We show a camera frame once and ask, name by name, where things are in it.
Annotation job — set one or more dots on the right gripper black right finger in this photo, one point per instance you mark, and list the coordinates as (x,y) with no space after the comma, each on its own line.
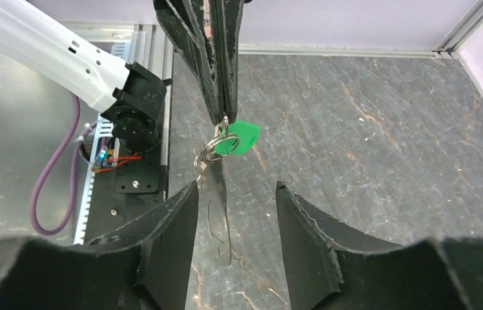
(319,251)

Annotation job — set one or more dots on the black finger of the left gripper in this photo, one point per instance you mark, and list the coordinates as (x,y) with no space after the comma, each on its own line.
(176,20)
(227,18)

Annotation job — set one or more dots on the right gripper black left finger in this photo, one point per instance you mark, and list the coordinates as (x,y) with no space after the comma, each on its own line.
(145,264)

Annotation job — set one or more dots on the green capped key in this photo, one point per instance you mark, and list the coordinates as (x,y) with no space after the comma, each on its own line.
(247,133)

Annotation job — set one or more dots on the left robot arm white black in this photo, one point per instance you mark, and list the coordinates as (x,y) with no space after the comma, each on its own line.
(205,33)

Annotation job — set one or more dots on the white toothed cable duct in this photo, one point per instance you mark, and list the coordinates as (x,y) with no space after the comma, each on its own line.
(101,128)

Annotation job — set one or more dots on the aluminium corner frame post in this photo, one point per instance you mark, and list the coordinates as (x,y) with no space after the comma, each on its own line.
(461,32)

